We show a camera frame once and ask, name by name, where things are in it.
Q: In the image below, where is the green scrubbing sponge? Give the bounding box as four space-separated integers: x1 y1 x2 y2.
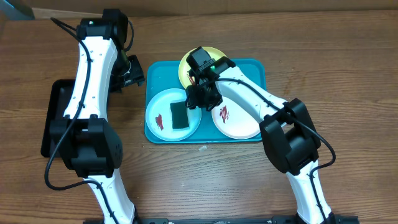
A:
170 101 189 129

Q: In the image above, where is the light blue plate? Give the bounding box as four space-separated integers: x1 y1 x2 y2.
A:
145 88 201 142

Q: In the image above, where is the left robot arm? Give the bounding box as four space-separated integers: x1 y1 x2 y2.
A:
44 9 145 223

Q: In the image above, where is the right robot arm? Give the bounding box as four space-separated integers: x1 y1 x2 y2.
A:
186 47 334 223

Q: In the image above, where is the black rectangular tray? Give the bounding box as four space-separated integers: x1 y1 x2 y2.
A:
40 78 109 159

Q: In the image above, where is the green rimmed plate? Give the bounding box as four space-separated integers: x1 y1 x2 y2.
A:
178 47 226 89

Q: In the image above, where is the white plate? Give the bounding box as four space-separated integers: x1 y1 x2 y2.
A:
211 97 260 140

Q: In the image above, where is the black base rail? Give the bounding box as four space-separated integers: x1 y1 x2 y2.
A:
83 215 360 224

